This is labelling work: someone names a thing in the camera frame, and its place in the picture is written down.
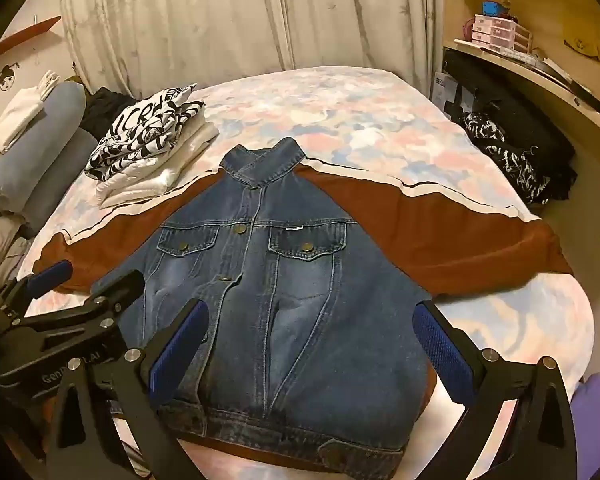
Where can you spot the white folded garment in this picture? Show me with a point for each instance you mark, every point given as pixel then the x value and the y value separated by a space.
pixel 150 185

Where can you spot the yellow cloth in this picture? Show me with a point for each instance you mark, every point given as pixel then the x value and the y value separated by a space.
pixel 582 45

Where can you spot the black clothing pile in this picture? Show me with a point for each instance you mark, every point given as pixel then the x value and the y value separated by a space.
pixel 102 110

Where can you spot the cartoon face wall sticker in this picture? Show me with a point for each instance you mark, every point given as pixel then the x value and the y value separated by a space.
pixel 7 77

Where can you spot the black and white patterned garment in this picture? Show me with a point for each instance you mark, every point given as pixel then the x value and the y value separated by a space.
pixel 140 135

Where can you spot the pink mini drawer organizer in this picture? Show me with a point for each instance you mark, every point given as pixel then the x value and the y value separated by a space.
pixel 495 32

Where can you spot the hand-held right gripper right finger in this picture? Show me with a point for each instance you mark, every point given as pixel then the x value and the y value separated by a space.
pixel 447 355

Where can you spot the blue toy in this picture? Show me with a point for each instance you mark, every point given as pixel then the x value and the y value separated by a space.
pixel 495 7

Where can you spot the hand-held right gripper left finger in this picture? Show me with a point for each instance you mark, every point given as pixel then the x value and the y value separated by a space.
pixel 177 355

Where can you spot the red wall shelf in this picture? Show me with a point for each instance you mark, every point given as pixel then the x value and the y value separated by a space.
pixel 30 32

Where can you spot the cream cloth bundle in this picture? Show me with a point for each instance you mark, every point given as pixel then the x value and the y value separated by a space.
pixel 47 85

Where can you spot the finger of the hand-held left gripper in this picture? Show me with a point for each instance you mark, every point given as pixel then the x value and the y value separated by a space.
pixel 122 285
pixel 50 275

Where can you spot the blue-grey bolster pillow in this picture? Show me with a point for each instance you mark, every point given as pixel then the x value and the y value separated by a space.
pixel 50 130

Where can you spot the cream leaf-print curtain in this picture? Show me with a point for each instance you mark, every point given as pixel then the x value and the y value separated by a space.
pixel 230 20

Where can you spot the purple round pouch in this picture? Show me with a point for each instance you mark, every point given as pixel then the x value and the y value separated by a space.
pixel 468 26

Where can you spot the black bag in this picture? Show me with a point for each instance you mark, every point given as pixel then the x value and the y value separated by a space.
pixel 525 115

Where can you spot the black white speckled cloth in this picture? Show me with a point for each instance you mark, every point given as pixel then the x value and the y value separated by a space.
pixel 510 160

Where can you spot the denim and brown jacket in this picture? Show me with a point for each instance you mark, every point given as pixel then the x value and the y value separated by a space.
pixel 290 285

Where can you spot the grey rolled blanket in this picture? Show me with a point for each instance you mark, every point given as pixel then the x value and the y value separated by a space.
pixel 55 185

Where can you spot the floral pastel bed sheet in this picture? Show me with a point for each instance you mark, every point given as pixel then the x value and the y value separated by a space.
pixel 360 115

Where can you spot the white printed box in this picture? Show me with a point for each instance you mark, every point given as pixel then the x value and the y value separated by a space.
pixel 442 90

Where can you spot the white folded towel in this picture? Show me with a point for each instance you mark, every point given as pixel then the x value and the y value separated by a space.
pixel 17 115

